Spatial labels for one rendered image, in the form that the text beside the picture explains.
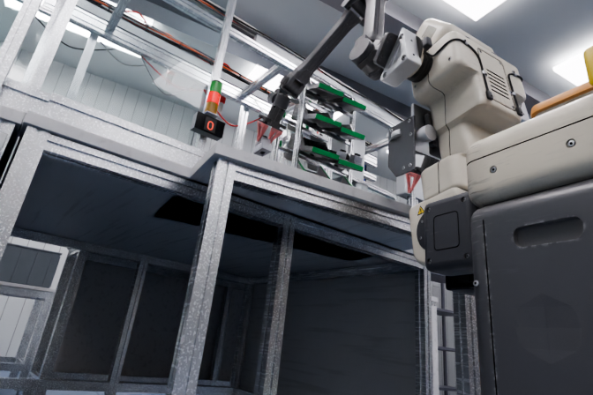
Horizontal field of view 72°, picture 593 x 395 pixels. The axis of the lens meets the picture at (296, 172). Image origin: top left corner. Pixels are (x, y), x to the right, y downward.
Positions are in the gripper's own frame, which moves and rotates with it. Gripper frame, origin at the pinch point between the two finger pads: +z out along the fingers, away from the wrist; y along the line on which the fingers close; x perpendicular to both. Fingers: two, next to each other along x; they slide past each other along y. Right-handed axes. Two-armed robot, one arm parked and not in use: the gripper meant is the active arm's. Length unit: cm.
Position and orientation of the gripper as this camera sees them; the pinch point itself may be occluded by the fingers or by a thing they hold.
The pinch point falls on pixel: (263, 141)
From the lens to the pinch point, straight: 161.5
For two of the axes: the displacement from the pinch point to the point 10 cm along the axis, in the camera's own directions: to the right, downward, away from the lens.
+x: 4.8, 3.2, -8.2
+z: -4.3, 9.0, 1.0
